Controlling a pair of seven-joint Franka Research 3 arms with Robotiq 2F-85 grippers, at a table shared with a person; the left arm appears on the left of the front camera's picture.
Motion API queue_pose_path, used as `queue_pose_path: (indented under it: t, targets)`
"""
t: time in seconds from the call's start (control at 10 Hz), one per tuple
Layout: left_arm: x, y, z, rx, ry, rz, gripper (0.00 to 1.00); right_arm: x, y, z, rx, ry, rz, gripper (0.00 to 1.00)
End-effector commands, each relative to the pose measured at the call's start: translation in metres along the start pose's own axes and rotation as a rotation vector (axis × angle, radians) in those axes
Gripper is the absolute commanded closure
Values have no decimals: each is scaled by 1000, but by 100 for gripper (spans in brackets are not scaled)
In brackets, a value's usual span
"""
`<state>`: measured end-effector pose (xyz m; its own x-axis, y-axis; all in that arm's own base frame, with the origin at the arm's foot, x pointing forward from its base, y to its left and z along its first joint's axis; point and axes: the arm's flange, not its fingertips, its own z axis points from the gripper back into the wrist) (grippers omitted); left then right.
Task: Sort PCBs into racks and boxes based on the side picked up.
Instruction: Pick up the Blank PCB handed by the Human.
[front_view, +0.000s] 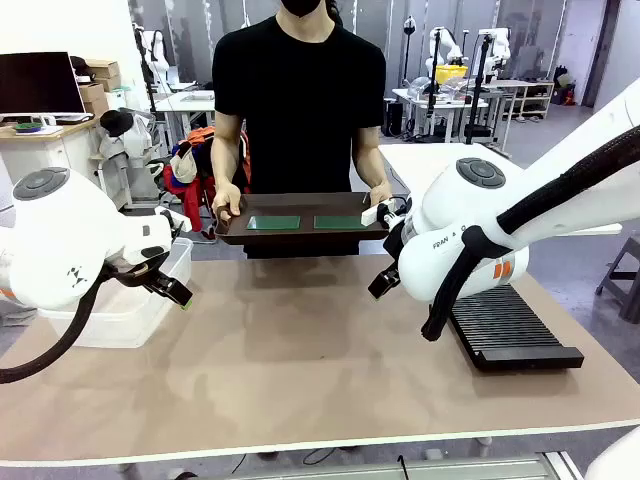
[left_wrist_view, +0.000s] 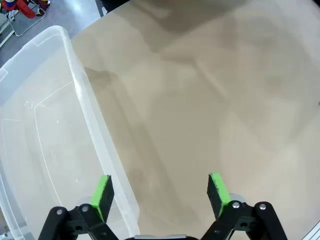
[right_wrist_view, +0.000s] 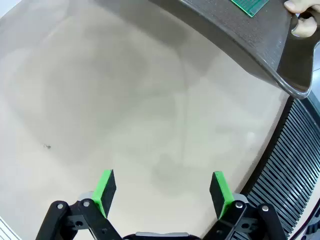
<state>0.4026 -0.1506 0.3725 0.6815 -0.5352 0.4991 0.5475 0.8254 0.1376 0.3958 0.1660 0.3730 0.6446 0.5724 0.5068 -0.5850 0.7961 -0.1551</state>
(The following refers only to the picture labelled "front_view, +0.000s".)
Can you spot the person's right hand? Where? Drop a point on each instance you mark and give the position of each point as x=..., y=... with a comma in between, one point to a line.
x=226, y=202

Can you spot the cardboard box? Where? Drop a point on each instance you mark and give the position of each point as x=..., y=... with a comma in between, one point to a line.
x=92, y=99
x=102, y=68

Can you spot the black slotted PCB rack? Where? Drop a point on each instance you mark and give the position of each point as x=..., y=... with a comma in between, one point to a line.
x=505, y=330

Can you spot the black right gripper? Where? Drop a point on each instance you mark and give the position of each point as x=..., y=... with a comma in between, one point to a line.
x=396, y=245

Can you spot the black computer tower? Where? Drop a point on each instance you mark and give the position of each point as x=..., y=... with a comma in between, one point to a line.
x=394, y=117

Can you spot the black tripod stand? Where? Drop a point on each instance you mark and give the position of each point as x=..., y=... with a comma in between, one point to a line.
x=480, y=90

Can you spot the black computer monitor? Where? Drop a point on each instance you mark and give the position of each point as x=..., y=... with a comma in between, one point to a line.
x=35, y=82

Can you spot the wooden shelf unit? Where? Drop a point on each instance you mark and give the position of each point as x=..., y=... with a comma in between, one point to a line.
x=530, y=97

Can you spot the green perforated PCB board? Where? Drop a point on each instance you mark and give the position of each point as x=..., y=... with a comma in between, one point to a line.
x=274, y=223
x=341, y=223

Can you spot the dark brown serving tray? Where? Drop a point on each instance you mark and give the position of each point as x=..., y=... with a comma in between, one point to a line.
x=300, y=237

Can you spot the small green pad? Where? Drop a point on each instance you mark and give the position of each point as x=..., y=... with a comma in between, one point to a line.
x=29, y=127

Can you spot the black face mask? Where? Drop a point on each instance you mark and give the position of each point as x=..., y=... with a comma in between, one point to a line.
x=300, y=6

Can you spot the clear plastic storage box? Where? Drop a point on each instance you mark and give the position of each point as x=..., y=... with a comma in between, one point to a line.
x=125, y=320

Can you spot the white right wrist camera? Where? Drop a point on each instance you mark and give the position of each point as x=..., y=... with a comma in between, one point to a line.
x=372, y=214

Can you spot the yellow plastic bin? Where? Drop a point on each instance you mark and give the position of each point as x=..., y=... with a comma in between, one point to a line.
x=451, y=74

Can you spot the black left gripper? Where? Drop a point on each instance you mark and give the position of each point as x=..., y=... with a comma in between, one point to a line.
x=155, y=282

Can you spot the person's left forearm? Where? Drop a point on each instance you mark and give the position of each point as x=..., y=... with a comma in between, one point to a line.
x=372, y=160

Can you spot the person in black t-shirt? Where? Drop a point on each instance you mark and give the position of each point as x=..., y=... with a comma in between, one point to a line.
x=300, y=110

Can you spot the person's left hand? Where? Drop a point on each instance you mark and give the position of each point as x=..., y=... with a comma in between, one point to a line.
x=380, y=192

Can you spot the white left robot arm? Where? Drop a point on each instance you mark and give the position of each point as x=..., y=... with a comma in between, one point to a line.
x=55, y=250

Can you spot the colourful clothes pile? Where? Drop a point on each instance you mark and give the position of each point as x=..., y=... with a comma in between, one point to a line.
x=187, y=170

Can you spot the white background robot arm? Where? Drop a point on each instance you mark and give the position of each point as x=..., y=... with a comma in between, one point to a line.
x=497, y=50
x=157, y=50
x=450, y=47

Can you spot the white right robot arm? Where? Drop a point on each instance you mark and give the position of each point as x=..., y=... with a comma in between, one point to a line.
x=500, y=225

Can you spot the black cap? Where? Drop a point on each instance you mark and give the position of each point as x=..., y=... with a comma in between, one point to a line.
x=116, y=122

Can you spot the person's right forearm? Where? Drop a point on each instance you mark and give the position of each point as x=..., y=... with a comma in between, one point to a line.
x=226, y=165

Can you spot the white background workbench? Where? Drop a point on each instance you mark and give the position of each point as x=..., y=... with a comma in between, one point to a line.
x=185, y=102
x=450, y=107

